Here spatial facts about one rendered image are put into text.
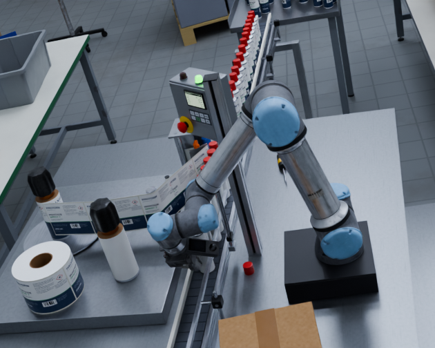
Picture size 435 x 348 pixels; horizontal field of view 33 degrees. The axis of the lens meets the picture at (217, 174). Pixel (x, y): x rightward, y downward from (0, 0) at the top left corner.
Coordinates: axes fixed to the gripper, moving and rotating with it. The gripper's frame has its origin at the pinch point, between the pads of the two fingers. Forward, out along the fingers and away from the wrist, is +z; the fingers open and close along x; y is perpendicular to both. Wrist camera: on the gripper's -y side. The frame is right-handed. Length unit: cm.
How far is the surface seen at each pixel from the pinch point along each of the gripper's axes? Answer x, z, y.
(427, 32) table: -155, 107, -85
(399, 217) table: -20, 23, -63
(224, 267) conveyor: -1.9, 9.8, -4.9
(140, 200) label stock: -26.2, 2.8, 23.5
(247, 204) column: -18.2, -2.4, -15.9
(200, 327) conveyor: 22.3, -6.6, -2.4
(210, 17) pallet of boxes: -328, 275, 83
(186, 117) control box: -39.5, -25.8, -2.0
